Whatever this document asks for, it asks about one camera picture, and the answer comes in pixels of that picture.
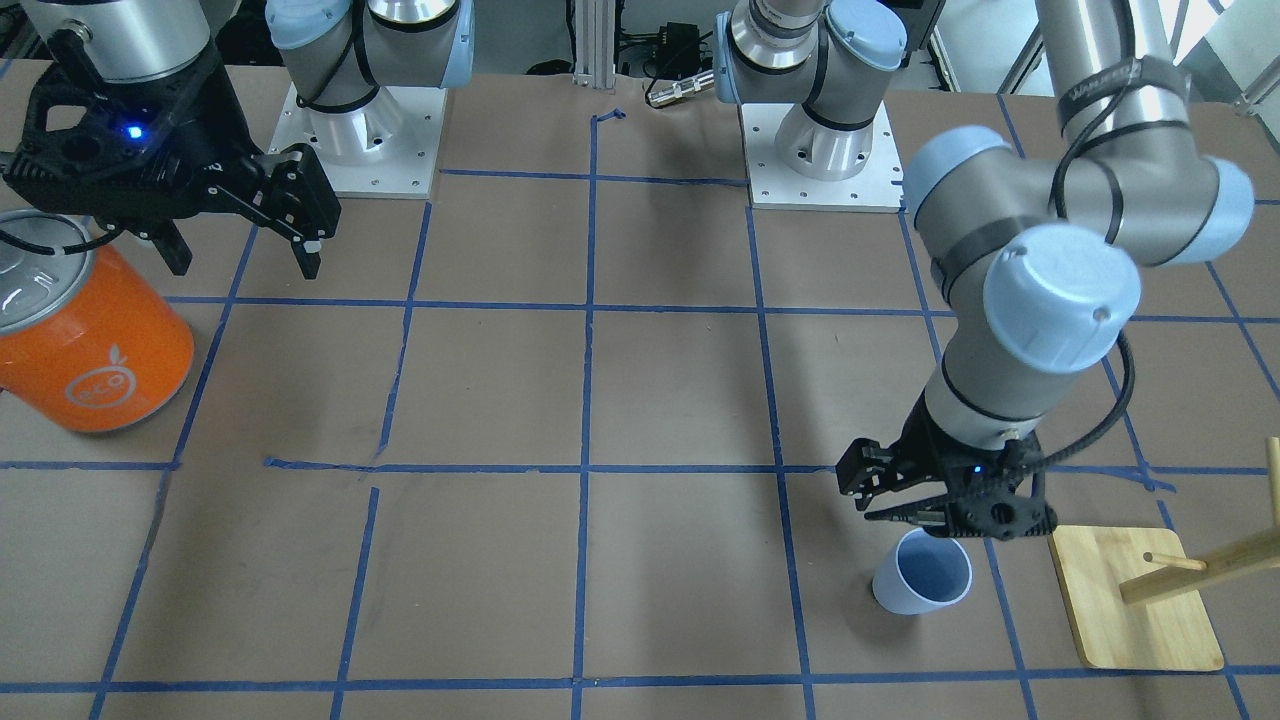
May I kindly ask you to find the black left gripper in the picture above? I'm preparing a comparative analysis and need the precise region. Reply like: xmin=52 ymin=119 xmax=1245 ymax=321
xmin=836 ymin=398 xmax=1059 ymax=541

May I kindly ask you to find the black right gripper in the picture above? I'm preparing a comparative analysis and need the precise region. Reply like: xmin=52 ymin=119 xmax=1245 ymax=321
xmin=3 ymin=45 xmax=340 ymax=281

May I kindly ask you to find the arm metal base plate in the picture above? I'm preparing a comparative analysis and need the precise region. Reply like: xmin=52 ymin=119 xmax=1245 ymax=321
xmin=268 ymin=87 xmax=449 ymax=200
xmin=740 ymin=104 xmax=902 ymax=213

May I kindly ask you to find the light blue plastic cup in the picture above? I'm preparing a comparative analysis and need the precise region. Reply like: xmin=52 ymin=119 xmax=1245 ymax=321
xmin=872 ymin=528 xmax=974 ymax=616

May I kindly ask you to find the wooden mug stand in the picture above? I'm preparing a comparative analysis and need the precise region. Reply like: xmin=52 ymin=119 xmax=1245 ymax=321
xmin=1050 ymin=437 xmax=1277 ymax=673

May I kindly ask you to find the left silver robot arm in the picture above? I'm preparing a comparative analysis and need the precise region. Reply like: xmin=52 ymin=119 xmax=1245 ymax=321
xmin=836 ymin=1 xmax=1254 ymax=541

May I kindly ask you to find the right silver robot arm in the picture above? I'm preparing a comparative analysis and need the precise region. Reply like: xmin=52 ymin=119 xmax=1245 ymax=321
xmin=3 ymin=1 xmax=474 ymax=279

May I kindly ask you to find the large orange can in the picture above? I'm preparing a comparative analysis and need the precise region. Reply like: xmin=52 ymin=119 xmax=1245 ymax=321
xmin=1 ymin=245 xmax=195 ymax=433

